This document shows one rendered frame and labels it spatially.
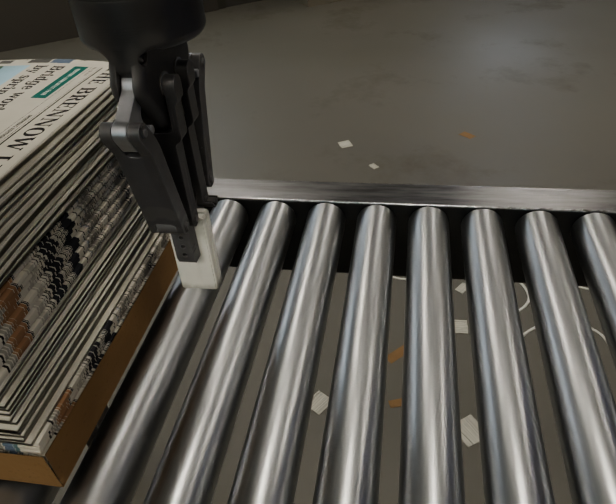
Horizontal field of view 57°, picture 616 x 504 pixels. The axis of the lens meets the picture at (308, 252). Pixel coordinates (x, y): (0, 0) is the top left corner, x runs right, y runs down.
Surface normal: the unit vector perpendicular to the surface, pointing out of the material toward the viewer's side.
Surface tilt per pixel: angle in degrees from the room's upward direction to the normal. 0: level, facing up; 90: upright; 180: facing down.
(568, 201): 0
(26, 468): 93
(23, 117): 2
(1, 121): 2
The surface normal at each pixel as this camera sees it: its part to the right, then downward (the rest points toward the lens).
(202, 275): -0.15, 0.62
